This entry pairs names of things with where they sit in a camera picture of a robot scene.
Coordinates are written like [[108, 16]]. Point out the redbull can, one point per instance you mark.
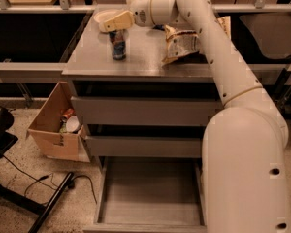
[[118, 44]]

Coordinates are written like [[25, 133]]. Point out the black stand leg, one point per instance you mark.
[[42, 211]]

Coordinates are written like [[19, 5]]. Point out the brown chip bag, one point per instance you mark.
[[181, 44]]

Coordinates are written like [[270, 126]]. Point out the grey top drawer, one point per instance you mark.
[[145, 103]]

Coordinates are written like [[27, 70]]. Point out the grey drawer cabinet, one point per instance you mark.
[[92, 60]]

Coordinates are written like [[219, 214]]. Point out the black chair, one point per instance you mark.
[[6, 139]]

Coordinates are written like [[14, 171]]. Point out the white bowl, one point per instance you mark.
[[105, 15]]

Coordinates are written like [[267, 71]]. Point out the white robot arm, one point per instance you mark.
[[243, 174]]

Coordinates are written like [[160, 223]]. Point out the grey drawer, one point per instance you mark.
[[149, 195], [145, 103], [145, 141]]

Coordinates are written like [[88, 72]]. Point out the cardboard box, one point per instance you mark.
[[46, 128]]

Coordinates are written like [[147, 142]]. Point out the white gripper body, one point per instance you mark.
[[141, 12]]

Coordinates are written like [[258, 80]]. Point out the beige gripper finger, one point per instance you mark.
[[122, 20]]

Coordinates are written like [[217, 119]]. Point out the white cup in box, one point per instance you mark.
[[73, 125]]

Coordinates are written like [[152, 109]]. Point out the grey bottom drawer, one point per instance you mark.
[[149, 195]]

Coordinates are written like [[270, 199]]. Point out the grey chair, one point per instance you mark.
[[271, 36]]

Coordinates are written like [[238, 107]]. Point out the red can in box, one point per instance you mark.
[[67, 114]]

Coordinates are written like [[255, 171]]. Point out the grey middle drawer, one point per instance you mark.
[[145, 141]]

